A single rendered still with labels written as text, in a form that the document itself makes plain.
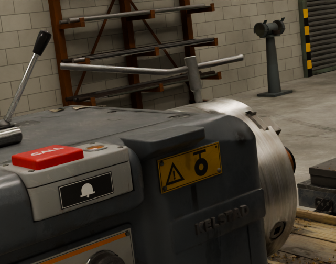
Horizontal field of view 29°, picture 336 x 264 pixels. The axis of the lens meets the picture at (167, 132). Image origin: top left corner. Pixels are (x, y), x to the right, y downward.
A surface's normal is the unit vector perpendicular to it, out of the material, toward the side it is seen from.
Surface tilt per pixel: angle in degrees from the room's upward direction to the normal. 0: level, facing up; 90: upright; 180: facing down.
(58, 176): 90
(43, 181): 90
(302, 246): 0
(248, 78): 90
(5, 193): 58
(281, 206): 95
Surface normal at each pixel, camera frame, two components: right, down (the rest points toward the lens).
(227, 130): 0.57, -0.43
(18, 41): 0.65, 0.06
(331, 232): -0.11, -0.98
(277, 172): 0.59, -0.19
